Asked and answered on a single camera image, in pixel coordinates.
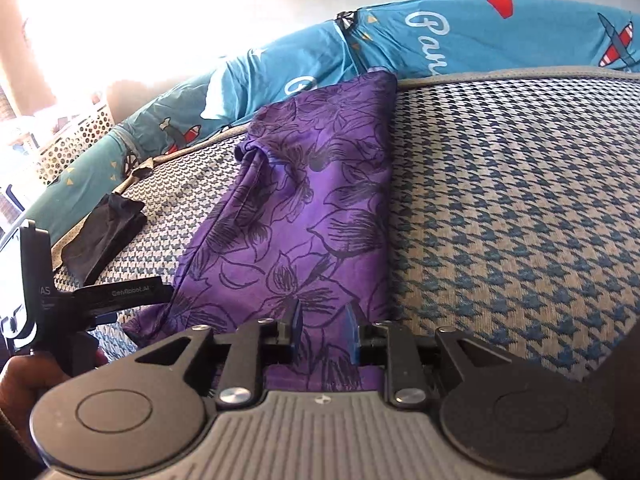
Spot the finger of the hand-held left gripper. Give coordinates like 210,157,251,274
75,277,168,323

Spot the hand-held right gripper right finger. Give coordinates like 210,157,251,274
345,302,501,408

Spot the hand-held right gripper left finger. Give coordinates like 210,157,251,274
135,300,301,408

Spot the purple floral garment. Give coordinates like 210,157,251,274
122,70,398,393

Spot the person's left hand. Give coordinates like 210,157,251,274
0,352,73,466

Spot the black folded garment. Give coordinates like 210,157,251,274
60,194,148,286

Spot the white perforated laundry basket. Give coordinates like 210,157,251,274
37,102,113,186

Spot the houndstooth seat cover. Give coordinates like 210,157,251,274
52,72,640,391

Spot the beige dotted cloth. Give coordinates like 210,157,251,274
50,65,640,271

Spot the teal printed sofa cover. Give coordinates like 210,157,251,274
25,0,640,241

